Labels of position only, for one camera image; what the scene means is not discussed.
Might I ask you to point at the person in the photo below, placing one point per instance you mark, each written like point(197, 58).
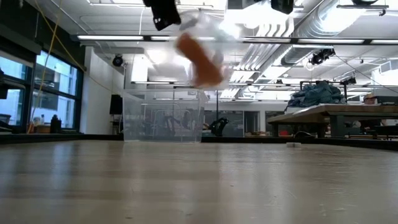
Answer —
point(370, 99)

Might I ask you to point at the black ceiling spotlight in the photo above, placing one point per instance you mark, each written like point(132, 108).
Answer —
point(321, 56)
point(117, 60)

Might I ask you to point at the clear plastic container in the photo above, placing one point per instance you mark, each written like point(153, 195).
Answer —
point(164, 118)

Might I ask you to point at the orange elastic bandage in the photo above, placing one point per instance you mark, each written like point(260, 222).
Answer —
point(202, 62)

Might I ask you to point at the clear plastic bag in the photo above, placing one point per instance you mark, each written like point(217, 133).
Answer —
point(199, 25)

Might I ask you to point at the black loudspeaker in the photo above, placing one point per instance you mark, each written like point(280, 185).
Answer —
point(115, 104)

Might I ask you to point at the white tape roll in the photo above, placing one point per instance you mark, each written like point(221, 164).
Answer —
point(293, 144)

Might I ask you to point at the black spare robot arm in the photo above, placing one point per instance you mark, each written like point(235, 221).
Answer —
point(219, 126)

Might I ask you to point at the black bottle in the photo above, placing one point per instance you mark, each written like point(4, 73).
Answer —
point(55, 124)

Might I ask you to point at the dark-framed glass window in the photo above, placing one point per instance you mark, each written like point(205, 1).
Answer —
point(56, 87)

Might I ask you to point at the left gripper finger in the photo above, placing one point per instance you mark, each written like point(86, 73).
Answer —
point(174, 20)
point(161, 23)

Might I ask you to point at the long ceiling light strip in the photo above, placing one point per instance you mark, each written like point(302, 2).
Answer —
point(161, 38)
point(384, 41)
point(264, 40)
point(331, 41)
point(110, 37)

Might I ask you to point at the silver ventilation duct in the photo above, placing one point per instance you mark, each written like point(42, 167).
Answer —
point(314, 21)

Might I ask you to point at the black monitor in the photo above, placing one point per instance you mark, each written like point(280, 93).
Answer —
point(387, 99)

